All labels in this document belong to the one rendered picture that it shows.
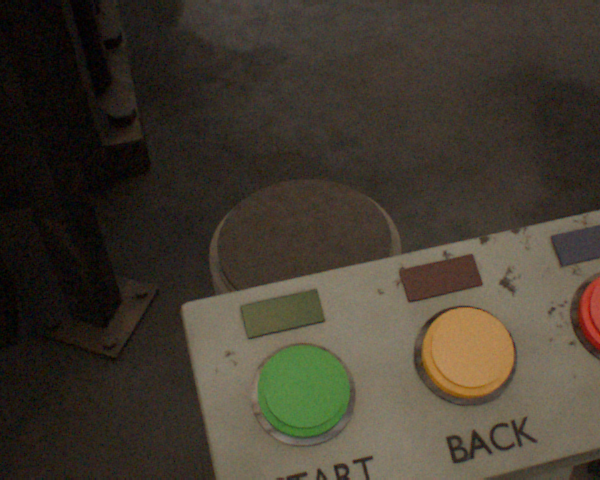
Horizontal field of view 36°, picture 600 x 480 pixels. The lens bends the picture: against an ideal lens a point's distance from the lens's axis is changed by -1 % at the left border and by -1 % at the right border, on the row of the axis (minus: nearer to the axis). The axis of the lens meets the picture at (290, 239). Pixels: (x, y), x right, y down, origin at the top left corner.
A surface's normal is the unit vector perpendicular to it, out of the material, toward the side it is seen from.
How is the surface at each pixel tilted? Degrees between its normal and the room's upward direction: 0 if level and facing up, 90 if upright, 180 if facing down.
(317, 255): 0
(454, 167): 0
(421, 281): 20
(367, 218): 0
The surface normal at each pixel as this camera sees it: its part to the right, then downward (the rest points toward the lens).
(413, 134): -0.07, -0.67
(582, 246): 0.02, -0.39
